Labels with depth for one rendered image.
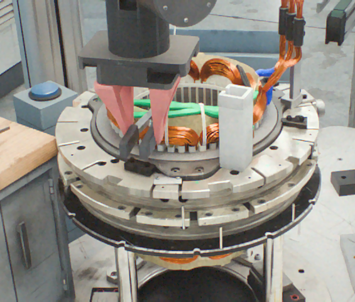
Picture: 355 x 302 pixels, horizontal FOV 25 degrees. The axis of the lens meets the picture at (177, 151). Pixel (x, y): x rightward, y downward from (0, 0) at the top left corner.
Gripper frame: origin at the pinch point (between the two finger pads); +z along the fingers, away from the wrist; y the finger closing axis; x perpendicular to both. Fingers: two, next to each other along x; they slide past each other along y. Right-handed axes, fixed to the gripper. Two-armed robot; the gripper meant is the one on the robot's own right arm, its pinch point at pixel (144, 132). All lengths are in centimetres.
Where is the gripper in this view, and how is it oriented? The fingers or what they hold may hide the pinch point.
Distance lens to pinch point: 78.1
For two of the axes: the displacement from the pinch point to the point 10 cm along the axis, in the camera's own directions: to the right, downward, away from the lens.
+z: 0.3, 8.6, 5.1
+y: 9.7, 0.9, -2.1
